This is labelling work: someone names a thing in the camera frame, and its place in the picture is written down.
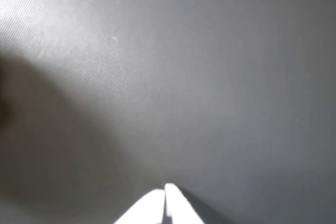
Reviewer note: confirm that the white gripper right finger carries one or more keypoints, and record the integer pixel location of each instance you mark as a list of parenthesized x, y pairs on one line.
[(181, 208)]

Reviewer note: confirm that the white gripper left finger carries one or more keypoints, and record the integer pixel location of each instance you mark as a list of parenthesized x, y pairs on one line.
[(149, 208)]

